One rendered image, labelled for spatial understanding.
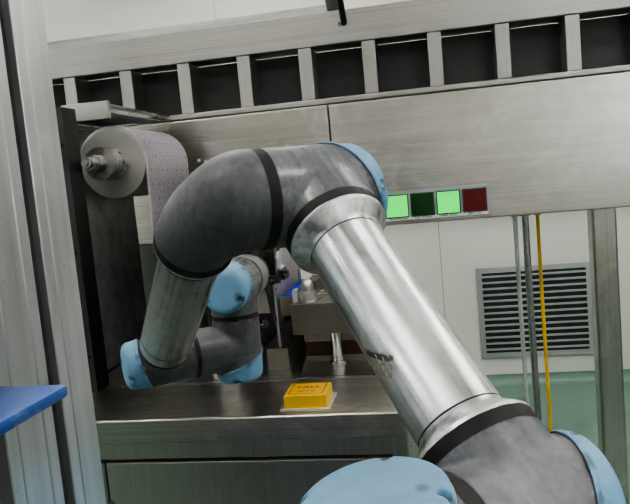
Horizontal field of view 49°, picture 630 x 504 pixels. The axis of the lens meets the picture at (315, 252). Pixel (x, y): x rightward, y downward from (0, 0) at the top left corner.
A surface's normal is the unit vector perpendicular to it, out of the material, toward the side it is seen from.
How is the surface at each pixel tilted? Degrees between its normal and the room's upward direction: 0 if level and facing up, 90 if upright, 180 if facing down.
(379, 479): 8
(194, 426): 90
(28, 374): 90
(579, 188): 90
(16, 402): 0
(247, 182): 69
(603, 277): 90
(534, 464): 38
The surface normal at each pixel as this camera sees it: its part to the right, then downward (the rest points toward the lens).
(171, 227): -0.65, 0.09
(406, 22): -0.17, 0.12
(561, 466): 0.25, -0.82
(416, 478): -0.21, -0.96
